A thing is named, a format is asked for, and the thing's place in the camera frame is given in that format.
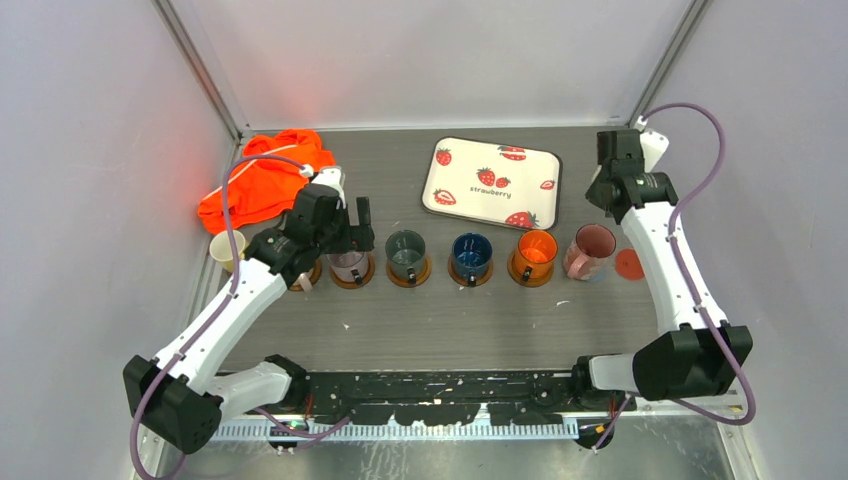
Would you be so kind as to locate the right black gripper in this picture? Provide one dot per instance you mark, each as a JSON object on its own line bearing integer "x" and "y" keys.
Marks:
{"x": 591, "y": 193}

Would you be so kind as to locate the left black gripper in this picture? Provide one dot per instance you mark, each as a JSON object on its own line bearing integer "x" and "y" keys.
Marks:
{"x": 355, "y": 237}

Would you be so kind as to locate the lilac mug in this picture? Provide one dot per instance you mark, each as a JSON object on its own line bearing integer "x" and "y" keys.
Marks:
{"x": 348, "y": 265}

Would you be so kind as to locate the wooden coaster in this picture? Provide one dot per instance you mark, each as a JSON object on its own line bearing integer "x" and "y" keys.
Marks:
{"x": 525, "y": 279}
{"x": 317, "y": 276}
{"x": 470, "y": 276}
{"x": 341, "y": 283}
{"x": 397, "y": 281}

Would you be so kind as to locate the dark green mug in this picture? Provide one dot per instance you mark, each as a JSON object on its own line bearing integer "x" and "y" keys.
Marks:
{"x": 406, "y": 255}

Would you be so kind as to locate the white pink-handled mug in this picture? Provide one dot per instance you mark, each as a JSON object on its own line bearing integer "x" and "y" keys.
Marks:
{"x": 304, "y": 281}

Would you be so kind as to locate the red coaster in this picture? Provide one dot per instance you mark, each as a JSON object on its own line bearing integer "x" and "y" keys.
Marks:
{"x": 628, "y": 265}

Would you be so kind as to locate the pink speckled mug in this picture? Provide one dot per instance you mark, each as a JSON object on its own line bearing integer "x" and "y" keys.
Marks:
{"x": 591, "y": 247}

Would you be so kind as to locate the orange mug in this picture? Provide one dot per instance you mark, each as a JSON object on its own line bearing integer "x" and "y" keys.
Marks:
{"x": 537, "y": 249}

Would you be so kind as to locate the dark blue mug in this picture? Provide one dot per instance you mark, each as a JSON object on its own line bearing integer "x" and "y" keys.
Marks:
{"x": 472, "y": 249}

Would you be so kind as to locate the cream yellow mug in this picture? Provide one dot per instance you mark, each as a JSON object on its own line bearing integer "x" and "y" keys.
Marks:
{"x": 220, "y": 249}

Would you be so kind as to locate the blue coaster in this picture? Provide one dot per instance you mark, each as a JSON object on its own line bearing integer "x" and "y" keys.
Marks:
{"x": 598, "y": 277}

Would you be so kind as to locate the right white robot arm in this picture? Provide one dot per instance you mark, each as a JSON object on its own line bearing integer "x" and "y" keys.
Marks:
{"x": 697, "y": 349}

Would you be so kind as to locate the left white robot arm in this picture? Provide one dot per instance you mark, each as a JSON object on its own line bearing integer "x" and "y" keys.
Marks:
{"x": 178, "y": 394}

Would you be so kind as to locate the white strawberry tray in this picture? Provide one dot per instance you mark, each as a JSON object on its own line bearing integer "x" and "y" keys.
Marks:
{"x": 493, "y": 183}

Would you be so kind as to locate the orange cloth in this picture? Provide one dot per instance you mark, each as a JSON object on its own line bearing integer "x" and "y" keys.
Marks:
{"x": 262, "y": 189}

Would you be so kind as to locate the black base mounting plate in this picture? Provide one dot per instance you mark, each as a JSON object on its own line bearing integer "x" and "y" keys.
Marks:
{"x": 441, "y": 398}

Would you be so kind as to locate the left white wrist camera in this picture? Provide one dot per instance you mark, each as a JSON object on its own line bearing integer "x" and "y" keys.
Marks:
{"x": 332, "y": 177}

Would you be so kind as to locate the aluminium front rail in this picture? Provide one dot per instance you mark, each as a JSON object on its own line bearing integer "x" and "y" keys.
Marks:
{"x": 256, "y": 429}

